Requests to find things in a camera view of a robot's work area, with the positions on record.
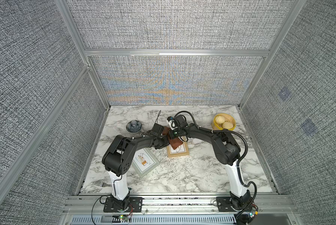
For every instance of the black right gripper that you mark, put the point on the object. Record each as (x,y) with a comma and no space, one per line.
(171,136)

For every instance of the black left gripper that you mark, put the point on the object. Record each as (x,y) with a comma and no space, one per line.
(166,142)

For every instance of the brown microfibre cloth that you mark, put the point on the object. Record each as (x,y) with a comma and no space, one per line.
(176,142)

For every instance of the light wood picture frame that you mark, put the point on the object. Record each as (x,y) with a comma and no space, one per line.
(181,150)

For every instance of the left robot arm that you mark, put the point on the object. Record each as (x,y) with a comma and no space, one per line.
(118,158)

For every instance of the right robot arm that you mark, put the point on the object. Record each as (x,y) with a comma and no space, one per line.
(230,148)

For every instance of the grey flower shaped dish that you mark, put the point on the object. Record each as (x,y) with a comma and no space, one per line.
(134,126)

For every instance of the white steamed bun back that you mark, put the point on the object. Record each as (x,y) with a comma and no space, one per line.
(220,119)

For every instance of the white steamed bun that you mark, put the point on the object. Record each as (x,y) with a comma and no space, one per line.
(227,125)
(220,119)

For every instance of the yellow rimmed bamboo steamer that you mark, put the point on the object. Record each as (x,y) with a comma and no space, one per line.
(228,117)

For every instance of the white steamed bun front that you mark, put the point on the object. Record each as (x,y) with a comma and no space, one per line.
(227,125)

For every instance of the silver fork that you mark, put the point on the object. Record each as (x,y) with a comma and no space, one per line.
(102,184)

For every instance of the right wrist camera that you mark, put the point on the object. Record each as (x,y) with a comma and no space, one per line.
(178,121)

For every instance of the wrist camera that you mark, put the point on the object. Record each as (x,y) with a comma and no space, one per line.
(178,121)
(157,130)

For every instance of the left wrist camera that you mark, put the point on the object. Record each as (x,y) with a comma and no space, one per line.
(157,130)

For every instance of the grey green picture frame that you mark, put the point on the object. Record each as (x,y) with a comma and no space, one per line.
(144,162)

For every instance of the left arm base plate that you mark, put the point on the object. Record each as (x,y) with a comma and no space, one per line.
(127,205)

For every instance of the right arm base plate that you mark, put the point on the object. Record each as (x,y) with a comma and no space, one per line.
(224,204)

